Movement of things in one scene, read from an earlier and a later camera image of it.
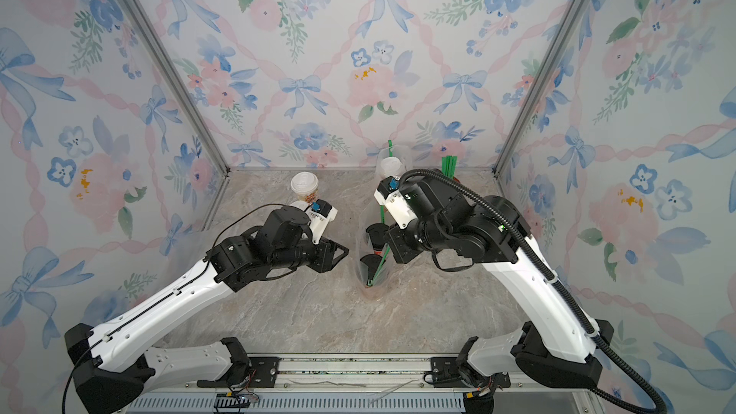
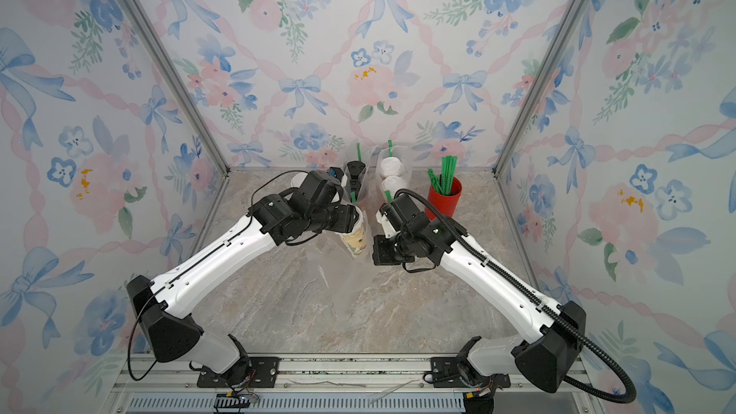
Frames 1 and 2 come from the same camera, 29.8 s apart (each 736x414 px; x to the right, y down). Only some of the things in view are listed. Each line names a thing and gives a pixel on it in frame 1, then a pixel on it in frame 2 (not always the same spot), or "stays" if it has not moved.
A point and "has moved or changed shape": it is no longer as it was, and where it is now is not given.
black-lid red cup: [372, 261] → [355, 186]
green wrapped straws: [448, 165] stays
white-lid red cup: [390, 166] stays
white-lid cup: [393, 160] stays
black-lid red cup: [378, 234] has moved or changed shape
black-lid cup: [376, 264] → [356, 172]
